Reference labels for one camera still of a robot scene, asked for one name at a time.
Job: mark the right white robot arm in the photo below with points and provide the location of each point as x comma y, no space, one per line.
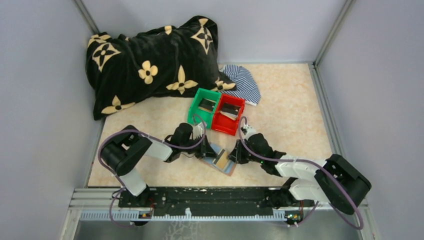
333,180

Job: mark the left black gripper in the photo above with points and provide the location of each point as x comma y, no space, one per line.
205,150

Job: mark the green plastic bin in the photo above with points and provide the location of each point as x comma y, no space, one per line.
195,115

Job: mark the black VIP card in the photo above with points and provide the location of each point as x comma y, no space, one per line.
207,105

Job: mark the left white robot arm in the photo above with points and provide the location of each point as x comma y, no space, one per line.
121,152

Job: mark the black floral blanket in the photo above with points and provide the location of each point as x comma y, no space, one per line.
168,61

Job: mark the silver VIP card stack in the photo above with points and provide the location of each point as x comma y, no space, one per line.
228,115

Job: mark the red plastic bin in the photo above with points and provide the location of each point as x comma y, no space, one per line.
223,124

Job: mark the blue striped cloth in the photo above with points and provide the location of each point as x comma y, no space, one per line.
246,86

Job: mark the pink leather card holder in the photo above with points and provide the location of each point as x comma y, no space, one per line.
208,160

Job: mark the white toothed cable rail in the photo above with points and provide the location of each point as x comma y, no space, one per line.
135,215

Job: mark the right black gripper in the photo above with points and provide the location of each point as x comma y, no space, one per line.
236,154

